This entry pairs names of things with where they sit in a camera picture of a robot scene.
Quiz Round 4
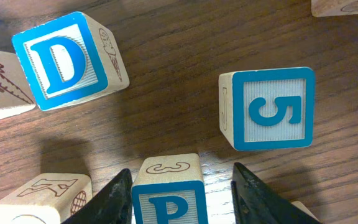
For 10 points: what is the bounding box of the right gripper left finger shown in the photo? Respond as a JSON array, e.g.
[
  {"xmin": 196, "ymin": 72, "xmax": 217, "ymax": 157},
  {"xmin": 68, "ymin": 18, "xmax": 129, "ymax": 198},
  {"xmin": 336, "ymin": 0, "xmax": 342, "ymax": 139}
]
[{"xmin": 62, "ymin": 168, "xmax": 132, "ymax": 224}]

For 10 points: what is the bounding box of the blue D block right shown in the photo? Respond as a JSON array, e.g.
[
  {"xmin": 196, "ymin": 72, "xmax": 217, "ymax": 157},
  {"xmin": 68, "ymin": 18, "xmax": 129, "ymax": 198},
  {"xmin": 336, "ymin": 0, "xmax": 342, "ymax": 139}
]
[{"xmin": 311, "ymin": 0, "xmax": 358, "ymax": 17}]

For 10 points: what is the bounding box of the blue d block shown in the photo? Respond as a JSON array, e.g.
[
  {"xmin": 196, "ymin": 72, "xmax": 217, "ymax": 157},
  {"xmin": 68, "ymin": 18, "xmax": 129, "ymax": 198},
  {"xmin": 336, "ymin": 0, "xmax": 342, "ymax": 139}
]
[
  {"xmin": 12, "ymin": 11, "xmax": 130, "ymax": 111},
  {"xmin": 311, "ymin": 0, "xmax": 358, "ymax": 17}
]

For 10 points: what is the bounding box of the blue P block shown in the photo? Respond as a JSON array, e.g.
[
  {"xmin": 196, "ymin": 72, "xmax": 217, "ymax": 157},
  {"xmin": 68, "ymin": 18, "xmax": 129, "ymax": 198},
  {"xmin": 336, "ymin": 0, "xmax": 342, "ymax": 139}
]
[{"xmin": 131, "ymin": 153, "xmax": 208, "ymax": 224}]

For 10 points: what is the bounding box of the blue D block centre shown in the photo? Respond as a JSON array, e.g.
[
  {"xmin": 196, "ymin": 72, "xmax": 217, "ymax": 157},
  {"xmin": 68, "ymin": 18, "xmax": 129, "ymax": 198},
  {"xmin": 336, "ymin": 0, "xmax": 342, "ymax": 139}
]
[{"xmin": 12, "ymin": 11, "xmax": 130, "ymax": 111}]

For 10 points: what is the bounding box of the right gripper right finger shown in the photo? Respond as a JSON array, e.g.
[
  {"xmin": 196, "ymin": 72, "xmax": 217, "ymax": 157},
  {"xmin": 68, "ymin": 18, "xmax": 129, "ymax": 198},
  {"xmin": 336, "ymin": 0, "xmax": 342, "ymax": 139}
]
[{"xmin": 231, "ymin": 162, "xmax": 321, "ymax": 224}]

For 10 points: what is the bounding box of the yellow O block middle row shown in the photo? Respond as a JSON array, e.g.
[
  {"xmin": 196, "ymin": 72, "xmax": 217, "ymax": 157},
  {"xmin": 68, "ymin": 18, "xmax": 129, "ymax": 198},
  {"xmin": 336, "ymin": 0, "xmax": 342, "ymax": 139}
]
[{"xmin": 0, "ymin": 173, "xmax": 93, "ymax": 223}]

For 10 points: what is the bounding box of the blue 5 block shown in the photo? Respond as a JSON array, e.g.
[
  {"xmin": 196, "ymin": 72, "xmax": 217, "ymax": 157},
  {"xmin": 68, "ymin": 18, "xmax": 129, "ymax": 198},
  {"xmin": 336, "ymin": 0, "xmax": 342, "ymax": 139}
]
[{"xmin": 218, "ymin": 67, "xmax": 316, "ymax": 151}]

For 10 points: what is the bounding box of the green J block right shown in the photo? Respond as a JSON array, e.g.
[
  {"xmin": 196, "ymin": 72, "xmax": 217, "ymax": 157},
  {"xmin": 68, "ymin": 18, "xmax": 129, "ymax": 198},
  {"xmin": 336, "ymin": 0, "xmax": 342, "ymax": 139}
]
[{"xmin": 291, "ymin": 201, "xmax": 318, "ymax": 221}]

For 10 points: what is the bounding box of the blue 2 block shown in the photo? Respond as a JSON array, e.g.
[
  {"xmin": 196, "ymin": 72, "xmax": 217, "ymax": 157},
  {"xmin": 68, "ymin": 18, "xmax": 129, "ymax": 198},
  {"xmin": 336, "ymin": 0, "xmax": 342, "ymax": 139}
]
[{"xmin": 0, "ymin": 51, "xmax": 36, "ymax": 119}]

